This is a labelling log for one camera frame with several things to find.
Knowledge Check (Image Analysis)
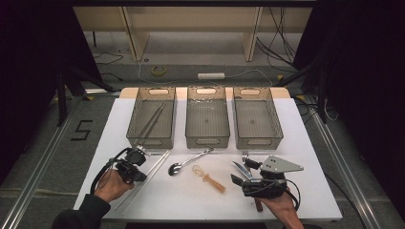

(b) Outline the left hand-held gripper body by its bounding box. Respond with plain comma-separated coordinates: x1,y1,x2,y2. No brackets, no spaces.
115,145,151,179

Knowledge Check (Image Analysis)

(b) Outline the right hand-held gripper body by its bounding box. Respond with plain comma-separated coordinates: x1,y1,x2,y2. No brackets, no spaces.
242,155,305,200

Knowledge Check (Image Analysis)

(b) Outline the wooden-handled metal fork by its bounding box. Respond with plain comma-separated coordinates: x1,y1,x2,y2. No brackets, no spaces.
242,150,265,213

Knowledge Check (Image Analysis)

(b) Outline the wooden-handled metal knife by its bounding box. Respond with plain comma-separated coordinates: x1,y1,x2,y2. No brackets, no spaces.
231,160,254,180

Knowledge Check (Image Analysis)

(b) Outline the metal chopstick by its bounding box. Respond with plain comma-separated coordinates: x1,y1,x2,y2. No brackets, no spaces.
115,151,169,212
117,152,172,213
141,102,168,139
139,101,166,139

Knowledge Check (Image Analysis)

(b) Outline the small wooden-handled whisk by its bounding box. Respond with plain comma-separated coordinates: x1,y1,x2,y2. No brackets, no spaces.
191,164,227,194

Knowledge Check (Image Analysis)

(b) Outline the metal spoon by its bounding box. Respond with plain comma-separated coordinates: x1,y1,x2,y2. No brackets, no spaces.
167,146,215,177

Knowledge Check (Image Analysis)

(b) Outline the grey transparent plastic bin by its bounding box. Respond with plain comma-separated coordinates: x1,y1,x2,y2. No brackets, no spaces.
184,86,231,150
126,86,178,150
232,86,285,151

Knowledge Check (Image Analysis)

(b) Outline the person's right hand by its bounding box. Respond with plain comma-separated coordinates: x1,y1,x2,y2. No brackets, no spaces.
255,188,299,220

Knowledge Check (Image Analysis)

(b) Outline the person's left hand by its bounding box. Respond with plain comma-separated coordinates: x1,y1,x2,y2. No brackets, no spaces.
94,168,136,204

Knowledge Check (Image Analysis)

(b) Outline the white table mat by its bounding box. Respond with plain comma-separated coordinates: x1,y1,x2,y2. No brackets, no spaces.
73,96,344,222

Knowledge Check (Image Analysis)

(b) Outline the black metal stand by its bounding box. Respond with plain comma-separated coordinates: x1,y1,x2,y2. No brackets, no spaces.
274,60,329,124
55,63,117,127

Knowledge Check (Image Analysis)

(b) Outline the yellow tape roll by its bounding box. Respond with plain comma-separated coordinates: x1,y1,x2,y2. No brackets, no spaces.
151,65,168,76

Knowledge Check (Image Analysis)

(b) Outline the white power strip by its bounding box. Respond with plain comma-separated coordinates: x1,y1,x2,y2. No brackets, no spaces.
197,72,226,81

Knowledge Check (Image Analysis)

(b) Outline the black curtain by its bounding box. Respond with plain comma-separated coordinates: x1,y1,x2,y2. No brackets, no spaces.
0,0,103,185
292,0,405,220

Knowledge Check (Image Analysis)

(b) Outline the beige wooden desk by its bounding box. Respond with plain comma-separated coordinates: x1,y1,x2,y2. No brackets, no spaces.
72,6,313,63

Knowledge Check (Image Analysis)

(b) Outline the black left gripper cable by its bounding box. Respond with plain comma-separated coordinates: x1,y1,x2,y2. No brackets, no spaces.
90,147,132,195

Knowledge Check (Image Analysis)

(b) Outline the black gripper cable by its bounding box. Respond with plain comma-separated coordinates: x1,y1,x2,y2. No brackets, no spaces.
243,177,302,212
90,147,132,195

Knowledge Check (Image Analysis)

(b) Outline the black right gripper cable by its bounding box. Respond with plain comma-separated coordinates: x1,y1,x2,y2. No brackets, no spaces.
243,177,302,212

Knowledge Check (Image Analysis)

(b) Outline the short aluminium rail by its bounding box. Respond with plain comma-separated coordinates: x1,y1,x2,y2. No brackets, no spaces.
83,89,122,96

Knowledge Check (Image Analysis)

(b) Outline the thick black floor cable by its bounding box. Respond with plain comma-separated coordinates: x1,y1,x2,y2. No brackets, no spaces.
324,172,369,229

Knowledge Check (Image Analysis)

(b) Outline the long aluminium rail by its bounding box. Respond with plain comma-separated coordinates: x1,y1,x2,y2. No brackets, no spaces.
304,94,383,229
0,94,84,229

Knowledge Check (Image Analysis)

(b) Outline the thin black floor cable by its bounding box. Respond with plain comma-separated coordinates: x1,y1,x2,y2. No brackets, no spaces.
94,52,124,82

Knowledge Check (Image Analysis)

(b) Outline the black cable bundle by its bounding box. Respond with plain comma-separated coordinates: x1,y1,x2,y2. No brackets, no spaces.
256,7,297,70

